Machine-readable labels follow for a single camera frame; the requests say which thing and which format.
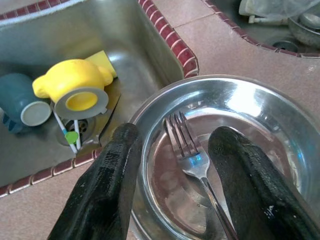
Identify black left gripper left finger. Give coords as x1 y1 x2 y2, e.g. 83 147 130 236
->
47 122 143 240

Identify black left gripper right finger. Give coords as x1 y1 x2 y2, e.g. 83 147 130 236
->
207 125 320 240

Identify steel fork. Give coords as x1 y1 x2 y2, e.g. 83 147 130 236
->
163 111 238 240

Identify steel bowl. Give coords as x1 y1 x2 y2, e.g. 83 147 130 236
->
129 74 320 240

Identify yellow plastic bowl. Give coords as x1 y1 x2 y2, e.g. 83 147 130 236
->
31 58 114 120

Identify blue rabbit mug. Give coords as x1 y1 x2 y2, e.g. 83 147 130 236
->
0 72 54 135

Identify white stick green disc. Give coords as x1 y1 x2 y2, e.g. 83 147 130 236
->
53 109 83 154

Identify square steel drain plate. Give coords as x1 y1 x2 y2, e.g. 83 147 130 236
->
79 87 122 152

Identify bright yellow sponge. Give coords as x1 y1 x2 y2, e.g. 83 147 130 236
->
84 49 118 78

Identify steel sink basin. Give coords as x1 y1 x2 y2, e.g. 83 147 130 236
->
0 0 186 188
202 0 320 58

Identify steel pot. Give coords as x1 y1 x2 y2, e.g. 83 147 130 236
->
287 12 320 50

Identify clear plastic bag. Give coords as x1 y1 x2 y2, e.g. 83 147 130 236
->
238 0 320 26

